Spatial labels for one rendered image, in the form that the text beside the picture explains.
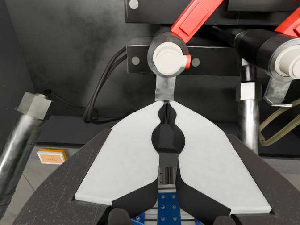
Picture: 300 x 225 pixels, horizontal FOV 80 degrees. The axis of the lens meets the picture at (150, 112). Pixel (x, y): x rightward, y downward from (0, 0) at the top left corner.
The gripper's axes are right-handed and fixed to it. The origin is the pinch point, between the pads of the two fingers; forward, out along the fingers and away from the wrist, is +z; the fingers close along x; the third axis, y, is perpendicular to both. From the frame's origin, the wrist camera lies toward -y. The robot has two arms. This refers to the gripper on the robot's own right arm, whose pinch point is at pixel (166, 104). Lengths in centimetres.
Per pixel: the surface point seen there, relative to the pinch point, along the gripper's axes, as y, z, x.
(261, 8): -5.8, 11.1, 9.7
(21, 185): 166, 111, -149
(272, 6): -6.0, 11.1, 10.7
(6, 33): -1.1, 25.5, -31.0
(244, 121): 3.0, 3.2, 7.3
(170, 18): -4.7, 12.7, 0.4
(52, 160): 21.4, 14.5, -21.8
